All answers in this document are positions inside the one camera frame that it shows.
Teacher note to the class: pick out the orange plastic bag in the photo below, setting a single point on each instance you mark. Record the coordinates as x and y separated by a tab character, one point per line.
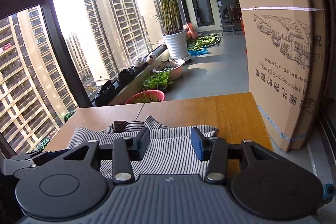
190	31

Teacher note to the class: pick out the dark glass door panel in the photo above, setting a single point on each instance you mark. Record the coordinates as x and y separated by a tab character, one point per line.
203	8

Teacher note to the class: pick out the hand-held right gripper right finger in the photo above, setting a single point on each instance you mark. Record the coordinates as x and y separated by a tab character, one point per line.
198	145

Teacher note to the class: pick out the white shoe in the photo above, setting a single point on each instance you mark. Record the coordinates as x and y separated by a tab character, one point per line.
139	61
151	58

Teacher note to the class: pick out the large printed cardboard box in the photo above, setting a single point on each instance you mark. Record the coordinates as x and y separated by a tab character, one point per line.
275	56

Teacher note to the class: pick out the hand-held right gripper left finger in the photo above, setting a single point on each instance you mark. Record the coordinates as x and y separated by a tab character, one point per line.
143	144

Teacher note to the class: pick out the grey sliding door frame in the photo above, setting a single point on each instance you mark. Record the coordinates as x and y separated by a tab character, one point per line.
328	29

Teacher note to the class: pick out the teal wheel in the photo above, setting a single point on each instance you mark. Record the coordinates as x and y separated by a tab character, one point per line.
328	191

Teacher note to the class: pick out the leafy green vegetables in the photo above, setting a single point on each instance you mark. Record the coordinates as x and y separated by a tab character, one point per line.
157	81

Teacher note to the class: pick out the green vegetables on floor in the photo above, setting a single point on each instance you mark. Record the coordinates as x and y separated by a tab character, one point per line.
206	41

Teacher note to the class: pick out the white ribbed plant pot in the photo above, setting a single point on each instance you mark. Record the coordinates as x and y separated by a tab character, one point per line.
174	44

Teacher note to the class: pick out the pink basin with greens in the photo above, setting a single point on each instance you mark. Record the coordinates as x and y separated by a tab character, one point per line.
176	71

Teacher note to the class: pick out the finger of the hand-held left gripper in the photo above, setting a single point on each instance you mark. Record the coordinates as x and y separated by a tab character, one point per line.
42	157

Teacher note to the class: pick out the blue plastic bag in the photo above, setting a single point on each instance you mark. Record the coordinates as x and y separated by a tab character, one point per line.
198	52

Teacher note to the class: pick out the red basin with grass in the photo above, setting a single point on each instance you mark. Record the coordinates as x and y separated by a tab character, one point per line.
144	98

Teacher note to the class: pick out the green knit slipper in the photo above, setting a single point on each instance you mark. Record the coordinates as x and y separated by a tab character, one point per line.
43	145
69	116

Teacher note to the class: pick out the striped grey shirt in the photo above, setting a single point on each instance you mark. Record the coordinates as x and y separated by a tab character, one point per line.
168	150

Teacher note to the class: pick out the dark washing machine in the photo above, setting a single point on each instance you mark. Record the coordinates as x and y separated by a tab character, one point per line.
228	14

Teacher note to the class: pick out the small wooden stool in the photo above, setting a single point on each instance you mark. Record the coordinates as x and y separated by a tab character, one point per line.
227	28

